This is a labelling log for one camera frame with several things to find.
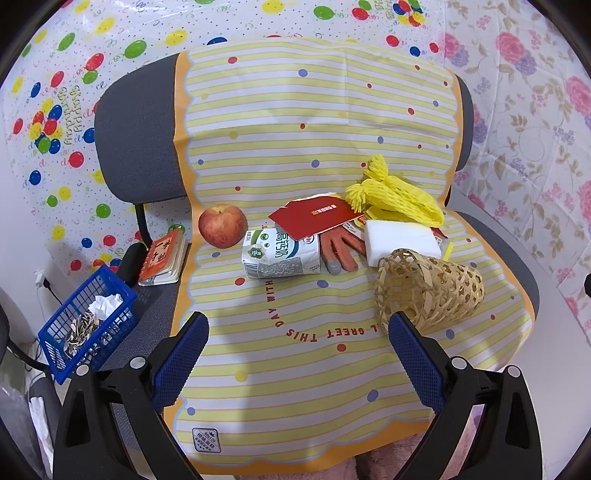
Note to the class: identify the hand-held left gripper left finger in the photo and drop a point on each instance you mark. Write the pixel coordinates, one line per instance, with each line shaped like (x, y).
(182, 364)

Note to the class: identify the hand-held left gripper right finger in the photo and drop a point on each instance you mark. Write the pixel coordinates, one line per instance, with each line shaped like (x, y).
(415, 364)

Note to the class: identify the woven bamboo basket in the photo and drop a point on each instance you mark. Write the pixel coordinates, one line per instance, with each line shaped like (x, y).
(438, 286)

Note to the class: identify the white foam block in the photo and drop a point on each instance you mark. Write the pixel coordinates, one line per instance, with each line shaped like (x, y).
(397, 240)

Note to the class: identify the orange knitted glove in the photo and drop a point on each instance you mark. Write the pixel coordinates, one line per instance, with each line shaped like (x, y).
(339, 249)

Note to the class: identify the white green milk carton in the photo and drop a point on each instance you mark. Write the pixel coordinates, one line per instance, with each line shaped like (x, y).
(281, 256)

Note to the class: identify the yellow foam fruit net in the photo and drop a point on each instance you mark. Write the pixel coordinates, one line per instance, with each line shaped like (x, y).
(397, 201)
(376, 168)

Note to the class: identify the red paper envelope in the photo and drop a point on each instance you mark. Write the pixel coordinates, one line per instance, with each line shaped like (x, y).
(318, 214)

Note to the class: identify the blue plastic basket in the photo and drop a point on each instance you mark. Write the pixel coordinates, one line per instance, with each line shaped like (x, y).
(117, 316)

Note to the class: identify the crumpled white tissue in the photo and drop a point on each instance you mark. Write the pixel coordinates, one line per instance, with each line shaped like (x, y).
(105, 305)

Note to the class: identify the pink fluffy rug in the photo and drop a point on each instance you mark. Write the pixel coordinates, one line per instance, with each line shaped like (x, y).
(392, 461)

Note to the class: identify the pile of sunflower seed shells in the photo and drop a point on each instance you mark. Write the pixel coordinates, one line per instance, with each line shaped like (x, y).
(81, 334)

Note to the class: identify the orange cover notebook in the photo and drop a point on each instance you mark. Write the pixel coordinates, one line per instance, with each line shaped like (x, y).
(161, 256)

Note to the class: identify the red apple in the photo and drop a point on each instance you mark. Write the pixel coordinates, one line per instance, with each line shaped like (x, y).
(221, 226)

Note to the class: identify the white power plug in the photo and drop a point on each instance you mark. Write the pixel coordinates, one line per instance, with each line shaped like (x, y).
(41, 279)

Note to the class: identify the grey office chair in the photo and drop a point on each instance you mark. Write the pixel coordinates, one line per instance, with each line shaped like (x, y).
(138, 138)

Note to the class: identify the yellow striped dotted sheet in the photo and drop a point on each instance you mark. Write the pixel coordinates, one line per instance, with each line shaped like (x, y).
(323, 115)

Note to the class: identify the floral print plastic sheet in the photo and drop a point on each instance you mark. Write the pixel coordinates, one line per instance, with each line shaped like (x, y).
(531, 115)

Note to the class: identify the balloon print plastic sheet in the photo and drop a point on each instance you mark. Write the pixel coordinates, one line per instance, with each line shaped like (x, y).
(138, 27)

